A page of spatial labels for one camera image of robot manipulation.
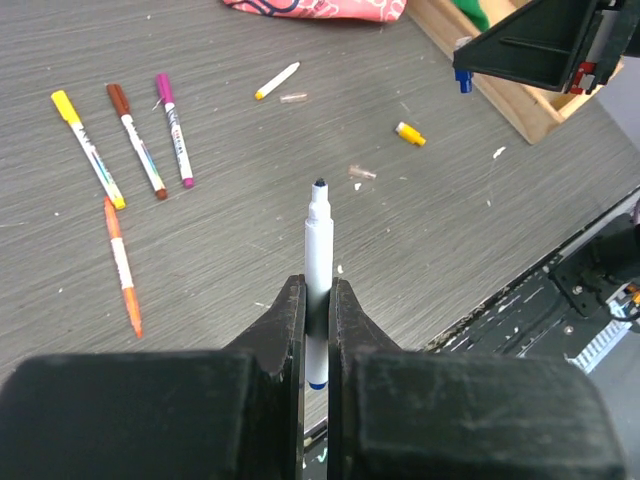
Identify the magenta pen cap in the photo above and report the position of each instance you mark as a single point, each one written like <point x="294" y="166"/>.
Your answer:
<point x="164" y="88"/>

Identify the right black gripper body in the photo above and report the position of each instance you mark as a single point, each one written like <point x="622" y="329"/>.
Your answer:
<point x="612" y="32"/>

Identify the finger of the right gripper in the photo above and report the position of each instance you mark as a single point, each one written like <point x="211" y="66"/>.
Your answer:
<point x="536" y="45"/>

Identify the yellow marker pen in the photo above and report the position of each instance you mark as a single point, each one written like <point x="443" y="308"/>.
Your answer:
<point x="105" y="178"/>

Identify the white yellow-tipped pen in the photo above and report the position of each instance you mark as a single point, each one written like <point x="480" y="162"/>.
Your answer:
<point x="276" y="81"/>

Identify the white cable duct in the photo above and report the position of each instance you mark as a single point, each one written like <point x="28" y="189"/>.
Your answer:
<point x="600" y="346"/>

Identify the small yellow pen cap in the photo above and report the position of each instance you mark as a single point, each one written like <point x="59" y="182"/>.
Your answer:
<point x="410" y="134"/>

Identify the orange ballpoint pen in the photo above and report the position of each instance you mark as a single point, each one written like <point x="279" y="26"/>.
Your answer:
<point x="123" y="268"/>

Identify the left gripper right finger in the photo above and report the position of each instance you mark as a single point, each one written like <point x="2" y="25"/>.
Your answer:
<point x="397" y="414"/>

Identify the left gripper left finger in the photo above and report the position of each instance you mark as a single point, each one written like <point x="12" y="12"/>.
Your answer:
<point x="232" y="413"/>

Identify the white ballpoint pen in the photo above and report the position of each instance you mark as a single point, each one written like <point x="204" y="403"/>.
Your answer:
<point x="179" y="145"/>

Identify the blue pen cap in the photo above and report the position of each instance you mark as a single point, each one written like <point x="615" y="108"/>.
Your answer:
<point x="465" y="80"/>

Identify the blue marker pen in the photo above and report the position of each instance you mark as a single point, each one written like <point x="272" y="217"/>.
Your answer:
<point x="319" y="242"/>

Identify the green tank top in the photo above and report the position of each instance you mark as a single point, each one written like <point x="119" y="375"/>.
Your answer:
<point x="474" y="11"/>

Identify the brown pen cap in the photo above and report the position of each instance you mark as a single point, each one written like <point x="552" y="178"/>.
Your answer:
<point x="118" y="99"/>

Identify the brown marker pen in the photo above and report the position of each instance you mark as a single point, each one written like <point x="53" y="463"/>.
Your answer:
<point x="145" y="157"/>

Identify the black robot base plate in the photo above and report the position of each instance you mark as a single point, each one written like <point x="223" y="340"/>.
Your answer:
<point x="559" y="304"/>

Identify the clear pen cap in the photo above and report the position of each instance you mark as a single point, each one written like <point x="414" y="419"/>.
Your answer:
<point x="358" y="172"/>
<point x="293" y="98"/>

